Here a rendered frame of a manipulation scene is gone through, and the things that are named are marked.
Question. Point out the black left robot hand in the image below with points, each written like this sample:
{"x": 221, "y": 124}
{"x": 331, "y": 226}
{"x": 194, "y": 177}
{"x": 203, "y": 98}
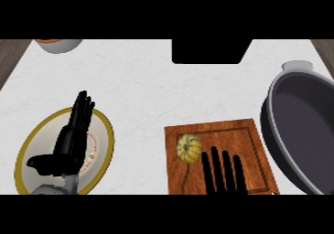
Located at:
{"x": 70, "y": 143}

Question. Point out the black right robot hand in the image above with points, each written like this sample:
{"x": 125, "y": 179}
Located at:
{"x": 221, "y": 176}

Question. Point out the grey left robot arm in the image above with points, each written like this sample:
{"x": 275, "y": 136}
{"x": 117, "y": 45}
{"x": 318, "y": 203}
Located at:
{"x": 57, "y": 186}

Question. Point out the brown wooden cutting board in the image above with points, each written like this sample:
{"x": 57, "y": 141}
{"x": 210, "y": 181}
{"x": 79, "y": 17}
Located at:
{"x": 228, "y": 143}

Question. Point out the pale yellow squash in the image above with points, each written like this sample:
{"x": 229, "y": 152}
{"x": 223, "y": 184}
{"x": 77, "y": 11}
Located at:
{"x": 188, "y": 148}

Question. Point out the dark grey pot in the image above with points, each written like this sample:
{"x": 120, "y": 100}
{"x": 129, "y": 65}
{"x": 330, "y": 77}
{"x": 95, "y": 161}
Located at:
{"x": 305, "y": 131}

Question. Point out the white plate with gold rim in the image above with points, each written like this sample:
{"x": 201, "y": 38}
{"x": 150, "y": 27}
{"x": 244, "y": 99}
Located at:
{"x": 48, "y": 143}

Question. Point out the white bowl with orange inside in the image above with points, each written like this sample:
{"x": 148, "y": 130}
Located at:
{"x": 58, "y": 45}

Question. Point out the black appliance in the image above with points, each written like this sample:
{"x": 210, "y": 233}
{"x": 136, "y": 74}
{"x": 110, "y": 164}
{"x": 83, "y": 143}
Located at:
{"x": 212, "y": 51}

